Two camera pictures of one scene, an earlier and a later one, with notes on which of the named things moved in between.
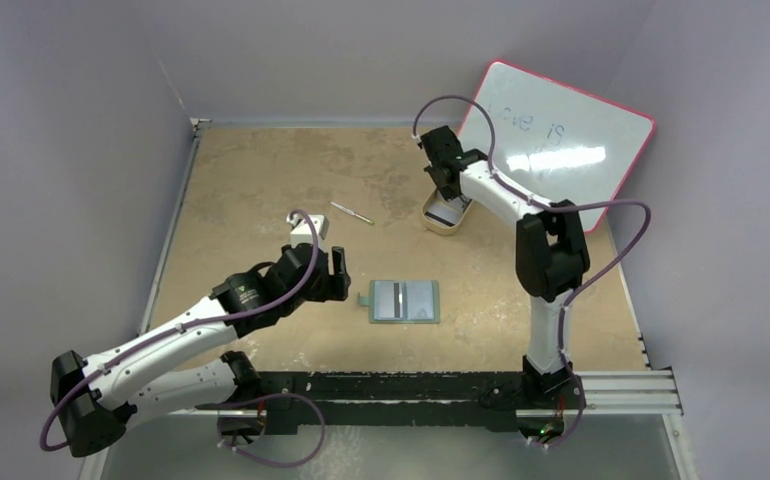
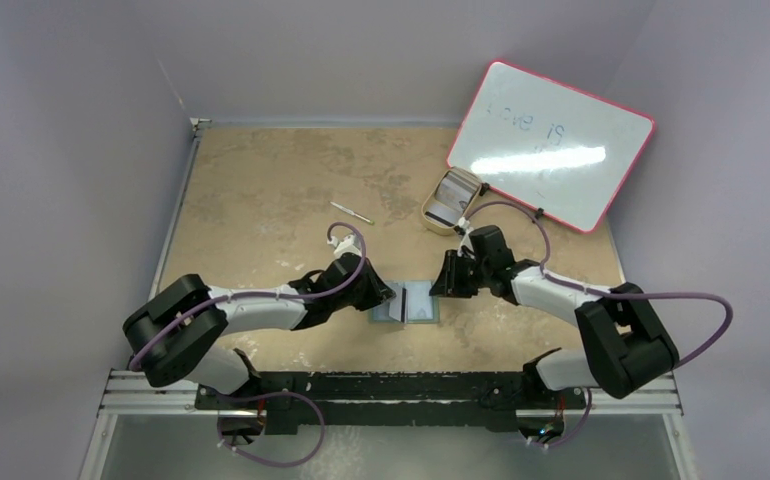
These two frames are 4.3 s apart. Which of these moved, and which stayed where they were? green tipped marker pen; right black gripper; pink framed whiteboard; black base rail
Moved: right black gripper
Stayed: green tipped marker pen; black base rail; pink framed whiteboard
